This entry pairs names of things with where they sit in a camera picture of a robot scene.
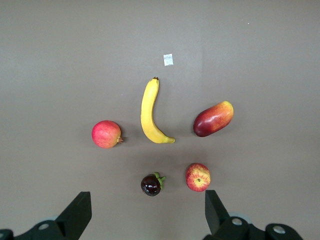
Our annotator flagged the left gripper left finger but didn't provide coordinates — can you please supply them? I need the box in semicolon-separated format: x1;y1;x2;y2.
0;191;93;240

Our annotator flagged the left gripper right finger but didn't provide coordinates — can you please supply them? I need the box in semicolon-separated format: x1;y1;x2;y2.
203;189;305;240

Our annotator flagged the red yellow apple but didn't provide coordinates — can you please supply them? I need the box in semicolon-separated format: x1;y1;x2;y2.
185;162;211;193

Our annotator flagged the yellow banana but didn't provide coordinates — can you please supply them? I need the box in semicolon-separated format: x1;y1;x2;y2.
140;76;176;145

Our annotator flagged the dark purple mangosteen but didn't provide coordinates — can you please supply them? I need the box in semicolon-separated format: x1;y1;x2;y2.
140;171;167;197

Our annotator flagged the pink red pomegranate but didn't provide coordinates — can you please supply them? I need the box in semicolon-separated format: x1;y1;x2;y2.
91;120;127;149

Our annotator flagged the red yellow mango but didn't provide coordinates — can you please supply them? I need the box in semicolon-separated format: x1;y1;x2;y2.
192;100;235;138

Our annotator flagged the small white tape piece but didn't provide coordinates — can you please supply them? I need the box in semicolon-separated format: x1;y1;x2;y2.
163;53;174;67

